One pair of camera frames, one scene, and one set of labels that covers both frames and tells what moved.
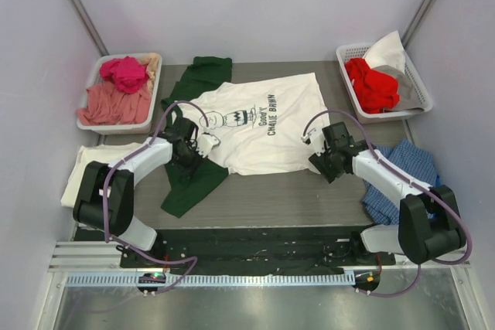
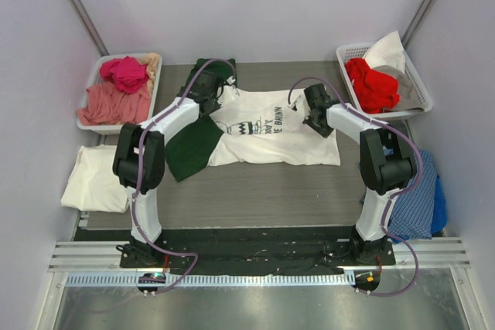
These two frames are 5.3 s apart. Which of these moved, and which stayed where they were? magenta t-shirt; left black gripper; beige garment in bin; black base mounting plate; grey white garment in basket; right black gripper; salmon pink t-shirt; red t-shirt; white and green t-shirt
Moved: white and green t-shirt; right black gripper; left black gripper
Stayed: grey white garment in basket; red t-shirt; magenta t-shirt; beige garment in bin; black base mounting plate; salmon pink t-shirt
